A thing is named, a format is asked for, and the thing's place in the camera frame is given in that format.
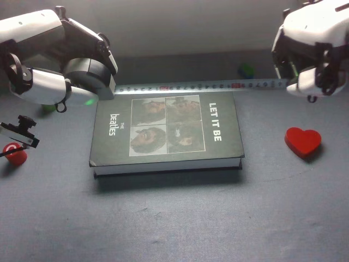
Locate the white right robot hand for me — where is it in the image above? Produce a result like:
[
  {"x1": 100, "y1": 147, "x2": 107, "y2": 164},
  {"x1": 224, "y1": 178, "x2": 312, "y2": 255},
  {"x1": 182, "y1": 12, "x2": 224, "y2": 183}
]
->
[{"x1": 271, "y1": 0, "x2": 349, "y2": 104}]

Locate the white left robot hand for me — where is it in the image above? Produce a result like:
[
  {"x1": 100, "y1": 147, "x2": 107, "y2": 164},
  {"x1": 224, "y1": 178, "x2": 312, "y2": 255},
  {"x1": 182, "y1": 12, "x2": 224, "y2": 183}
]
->
[{"x1": 0, "y1": 5, "x2": 118, "y2": 113}]

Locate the grey tape measure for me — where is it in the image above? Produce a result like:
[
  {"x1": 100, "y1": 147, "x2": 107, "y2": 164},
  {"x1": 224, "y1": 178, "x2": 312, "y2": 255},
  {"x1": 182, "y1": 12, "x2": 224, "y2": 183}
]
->
[{"x1": 64, "y1": 57, "x2": 290, "y2": 102}]

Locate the black Beatles book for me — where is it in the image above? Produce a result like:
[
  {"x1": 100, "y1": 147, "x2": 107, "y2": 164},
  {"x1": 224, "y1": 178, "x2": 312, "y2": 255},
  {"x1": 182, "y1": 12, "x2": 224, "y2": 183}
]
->
[{"x1": 89, "y1": 91, "x2": 245, "y2": 178}]

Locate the small green blue object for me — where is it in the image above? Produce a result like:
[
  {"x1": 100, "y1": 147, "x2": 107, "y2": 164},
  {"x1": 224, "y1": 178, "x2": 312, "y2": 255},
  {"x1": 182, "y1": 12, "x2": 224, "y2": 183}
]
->
[{"x1": 237, "y1": 63, "x2": 256, "y2": 80}]

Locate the red heart block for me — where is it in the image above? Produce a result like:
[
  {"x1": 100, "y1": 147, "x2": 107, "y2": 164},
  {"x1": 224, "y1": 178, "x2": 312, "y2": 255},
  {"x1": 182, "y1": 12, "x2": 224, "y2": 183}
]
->
[{"x1": 284, "y1": 127, "x2": 322, "y2": 160}]

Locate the red cylinder block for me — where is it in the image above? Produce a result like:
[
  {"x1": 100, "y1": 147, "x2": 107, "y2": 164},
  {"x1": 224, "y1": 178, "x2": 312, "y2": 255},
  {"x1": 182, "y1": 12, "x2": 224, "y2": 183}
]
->
[{"x1": 2, "y1": 141, "x2": 28, "y2": 166}]

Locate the grey table cloth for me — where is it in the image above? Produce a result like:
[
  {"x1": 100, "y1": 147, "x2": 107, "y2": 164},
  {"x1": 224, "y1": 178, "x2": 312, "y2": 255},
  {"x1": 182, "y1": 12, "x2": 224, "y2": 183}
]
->
[{"x1": 0, "y1": 49, "x2": 349, "y2": 262}]

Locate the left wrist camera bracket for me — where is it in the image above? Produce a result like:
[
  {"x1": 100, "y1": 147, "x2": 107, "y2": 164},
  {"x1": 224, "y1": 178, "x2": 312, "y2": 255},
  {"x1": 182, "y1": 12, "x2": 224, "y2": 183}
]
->
[{"x1": 0, "y1": 115, "x2": 41, "y2": 150}]

